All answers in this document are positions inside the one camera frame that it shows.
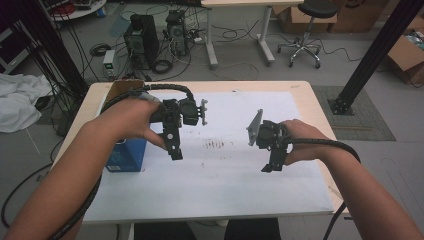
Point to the tall brown cardboard box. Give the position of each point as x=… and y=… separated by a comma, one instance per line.
x=356, y=16

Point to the white table mat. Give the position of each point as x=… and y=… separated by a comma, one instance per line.
x=220, y=193

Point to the grey shelf unit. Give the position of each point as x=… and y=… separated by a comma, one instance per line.
x=13, y=50

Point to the person's left hand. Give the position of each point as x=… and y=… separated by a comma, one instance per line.
x=130, y=120

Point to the grey floor mat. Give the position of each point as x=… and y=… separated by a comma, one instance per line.
x=366, y=120

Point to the white crumpled cloth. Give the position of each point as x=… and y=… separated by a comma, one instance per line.
x=20, y=100

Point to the round white table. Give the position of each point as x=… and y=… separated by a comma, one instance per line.
x=83, y=12

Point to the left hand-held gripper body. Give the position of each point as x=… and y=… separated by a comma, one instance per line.
x=186, y=111

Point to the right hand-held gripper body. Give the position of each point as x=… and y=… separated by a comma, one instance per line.
x=268, y=135

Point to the black metal frame post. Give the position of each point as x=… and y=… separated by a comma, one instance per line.
x=376, y=50
x=56, y=56

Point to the person's right hand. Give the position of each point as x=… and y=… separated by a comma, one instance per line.
x=305, y=146

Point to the black swivel stool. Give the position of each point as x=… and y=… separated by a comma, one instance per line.
x=315, y=10

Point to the white bench power supply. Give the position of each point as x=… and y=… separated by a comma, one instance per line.
x=109, y=63

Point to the open brown cardboard box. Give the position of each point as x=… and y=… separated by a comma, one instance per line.
x=405, y=55

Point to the small black computer tower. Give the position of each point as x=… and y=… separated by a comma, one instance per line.
x=177, y=31

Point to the blue cardboard box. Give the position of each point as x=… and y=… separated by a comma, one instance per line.
x=130, y=156

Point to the person's dark trousers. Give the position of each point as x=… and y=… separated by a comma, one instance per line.
x=160, y=233

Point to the large black computer tower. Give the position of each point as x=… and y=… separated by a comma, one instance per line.
x=141, y=41

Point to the white-legged wooden desk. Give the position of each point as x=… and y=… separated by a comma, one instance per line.
x=253, y=2

